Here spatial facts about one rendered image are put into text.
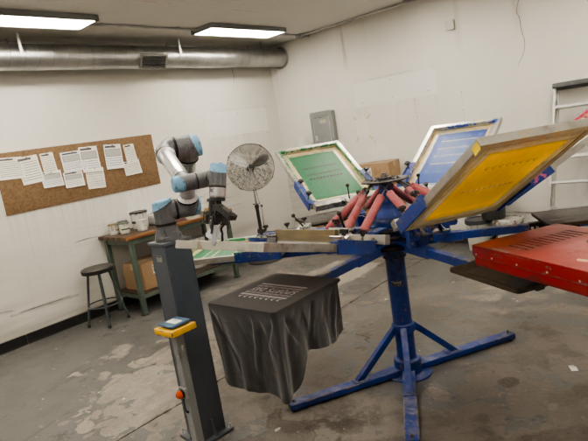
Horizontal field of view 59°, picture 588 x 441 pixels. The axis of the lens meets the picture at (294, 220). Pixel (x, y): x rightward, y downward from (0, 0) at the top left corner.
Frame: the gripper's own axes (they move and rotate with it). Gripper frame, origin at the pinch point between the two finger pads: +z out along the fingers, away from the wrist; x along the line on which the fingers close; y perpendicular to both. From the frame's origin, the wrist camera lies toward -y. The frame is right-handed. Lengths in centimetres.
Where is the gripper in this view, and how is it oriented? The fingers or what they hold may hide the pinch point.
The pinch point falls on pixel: (219, 243)
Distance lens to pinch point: 230.7
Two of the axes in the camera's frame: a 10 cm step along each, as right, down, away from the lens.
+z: -0.3, 10.0, -0.4
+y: -7.5, 0.1, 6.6
